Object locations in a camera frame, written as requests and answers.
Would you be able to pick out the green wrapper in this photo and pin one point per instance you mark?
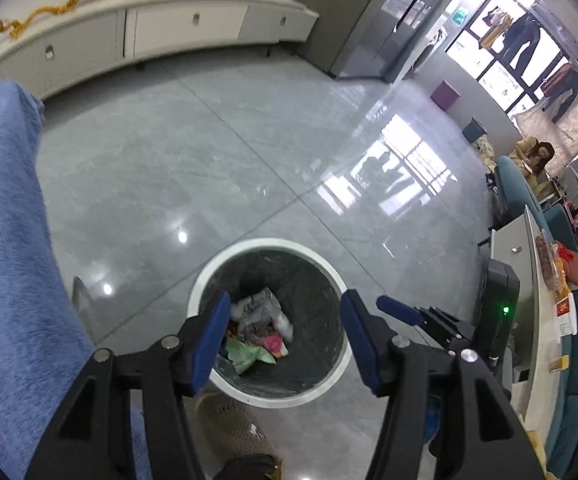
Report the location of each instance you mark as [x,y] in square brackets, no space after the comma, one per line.
[244,355]

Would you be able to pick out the green wall sign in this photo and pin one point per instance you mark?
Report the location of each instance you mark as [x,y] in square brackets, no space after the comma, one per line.
[460,18]

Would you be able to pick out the purple stool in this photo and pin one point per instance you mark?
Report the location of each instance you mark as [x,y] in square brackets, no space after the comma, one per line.
[446,95]

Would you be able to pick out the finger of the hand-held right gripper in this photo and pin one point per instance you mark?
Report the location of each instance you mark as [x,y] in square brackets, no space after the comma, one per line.
[399,310]

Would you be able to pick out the blue fleece blanket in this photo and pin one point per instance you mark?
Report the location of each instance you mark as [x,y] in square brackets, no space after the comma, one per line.
[9,260]

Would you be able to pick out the brown knit slipper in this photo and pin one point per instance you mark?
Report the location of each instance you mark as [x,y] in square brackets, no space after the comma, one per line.
[229,420]

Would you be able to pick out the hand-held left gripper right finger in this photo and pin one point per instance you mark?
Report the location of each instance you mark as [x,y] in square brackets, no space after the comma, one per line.
[364,345]

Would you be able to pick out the red and white booklet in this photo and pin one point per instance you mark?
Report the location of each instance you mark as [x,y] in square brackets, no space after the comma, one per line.
[565,312]

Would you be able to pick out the clear bag of snacks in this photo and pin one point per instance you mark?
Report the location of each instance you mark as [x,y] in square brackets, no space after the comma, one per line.
[549,265]

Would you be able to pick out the yellow hanging garment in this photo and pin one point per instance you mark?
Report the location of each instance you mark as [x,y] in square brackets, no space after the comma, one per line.
[496,32]

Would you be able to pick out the black bin liner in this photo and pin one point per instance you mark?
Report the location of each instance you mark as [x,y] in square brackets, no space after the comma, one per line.
[314,310]

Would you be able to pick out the white patterned snack bag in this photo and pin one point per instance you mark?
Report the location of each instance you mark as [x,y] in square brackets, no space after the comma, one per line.
[259,307]

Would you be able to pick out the red plastic bag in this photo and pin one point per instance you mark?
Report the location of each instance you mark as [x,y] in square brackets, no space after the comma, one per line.
[567,262]

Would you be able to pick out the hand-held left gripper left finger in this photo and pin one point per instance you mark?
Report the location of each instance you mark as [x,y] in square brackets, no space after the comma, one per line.
[209,345]

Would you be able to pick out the white television cabinet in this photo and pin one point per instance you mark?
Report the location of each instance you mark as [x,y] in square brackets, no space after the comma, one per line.
[169,25]

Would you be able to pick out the yellow tinsel garland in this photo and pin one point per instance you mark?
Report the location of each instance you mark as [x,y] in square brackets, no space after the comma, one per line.
[49,10]

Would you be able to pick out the grey refrigerator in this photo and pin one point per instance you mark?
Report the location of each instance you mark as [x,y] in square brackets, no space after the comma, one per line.
[369,15]

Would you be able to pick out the red and white wrapper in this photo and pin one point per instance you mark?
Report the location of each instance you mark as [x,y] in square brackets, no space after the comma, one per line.
[274,345]

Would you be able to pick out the teal armchair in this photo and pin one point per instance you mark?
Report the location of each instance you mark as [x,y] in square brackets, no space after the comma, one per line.
[514,185]

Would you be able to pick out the dark red hanging garment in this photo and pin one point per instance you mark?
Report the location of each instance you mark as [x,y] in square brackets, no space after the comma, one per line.
[564,87]

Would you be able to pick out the white coffee table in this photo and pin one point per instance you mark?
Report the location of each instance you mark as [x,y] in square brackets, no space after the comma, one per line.
[514,240]

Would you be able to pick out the white tissue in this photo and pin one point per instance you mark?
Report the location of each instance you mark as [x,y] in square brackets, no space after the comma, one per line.
[283,327]

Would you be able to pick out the beige hanging cloth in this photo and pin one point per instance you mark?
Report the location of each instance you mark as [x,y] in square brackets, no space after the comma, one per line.
[559,127]

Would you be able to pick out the white round bin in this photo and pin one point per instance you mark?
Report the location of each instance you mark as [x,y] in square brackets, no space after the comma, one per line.
[269,245]

